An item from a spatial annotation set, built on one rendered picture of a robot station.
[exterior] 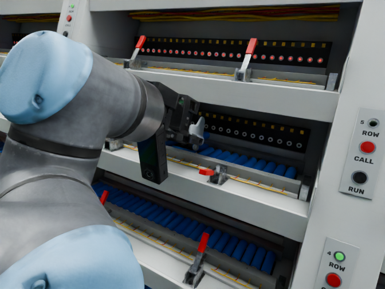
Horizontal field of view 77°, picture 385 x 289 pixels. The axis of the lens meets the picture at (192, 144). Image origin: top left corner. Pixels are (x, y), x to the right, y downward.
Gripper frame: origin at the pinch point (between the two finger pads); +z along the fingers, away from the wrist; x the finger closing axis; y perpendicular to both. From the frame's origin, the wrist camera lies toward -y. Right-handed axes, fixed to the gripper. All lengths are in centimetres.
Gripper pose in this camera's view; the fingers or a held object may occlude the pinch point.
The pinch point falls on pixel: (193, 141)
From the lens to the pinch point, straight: 54.4
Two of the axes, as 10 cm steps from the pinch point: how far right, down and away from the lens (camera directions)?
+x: -8.7, -2.1, 4.4
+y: 2.4, -9.7, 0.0
